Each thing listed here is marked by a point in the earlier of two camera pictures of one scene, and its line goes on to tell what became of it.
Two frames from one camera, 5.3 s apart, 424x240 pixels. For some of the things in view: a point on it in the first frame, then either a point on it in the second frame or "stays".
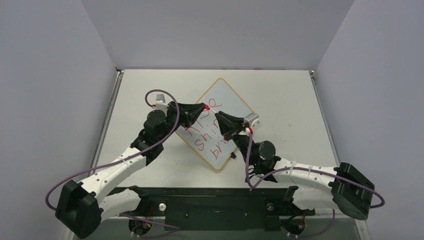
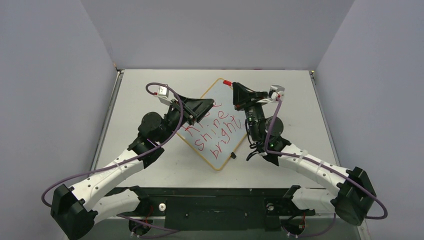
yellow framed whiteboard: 204,134 stays
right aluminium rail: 312,75 stays
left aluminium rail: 106,120 stays
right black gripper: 236,129 to 247,102
